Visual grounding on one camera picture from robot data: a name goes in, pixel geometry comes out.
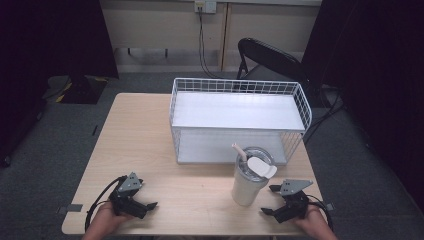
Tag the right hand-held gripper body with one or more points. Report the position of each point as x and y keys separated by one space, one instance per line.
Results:
x=295 y=205

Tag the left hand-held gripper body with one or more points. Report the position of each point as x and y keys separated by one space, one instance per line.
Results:
x=128 y=203

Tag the white cup with straw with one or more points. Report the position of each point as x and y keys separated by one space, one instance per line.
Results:
x=246 y=190

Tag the person's right hand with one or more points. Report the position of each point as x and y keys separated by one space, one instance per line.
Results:
x=315 y=220

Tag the person's left hand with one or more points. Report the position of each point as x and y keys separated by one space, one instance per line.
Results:
x=105 y=218

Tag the grey tape strip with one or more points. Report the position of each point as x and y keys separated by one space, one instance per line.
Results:
x=70 y=208
x=329 y=207

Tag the dark stand base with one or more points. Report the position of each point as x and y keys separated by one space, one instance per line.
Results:
x=76 y=88

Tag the black folding chair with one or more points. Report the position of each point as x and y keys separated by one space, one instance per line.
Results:
x=270 y=56

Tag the black curtain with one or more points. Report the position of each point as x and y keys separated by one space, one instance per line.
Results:
x=376 y=83
x=50 y=50

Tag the white wall socket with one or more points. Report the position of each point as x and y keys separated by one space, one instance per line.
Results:
x=205 y=6

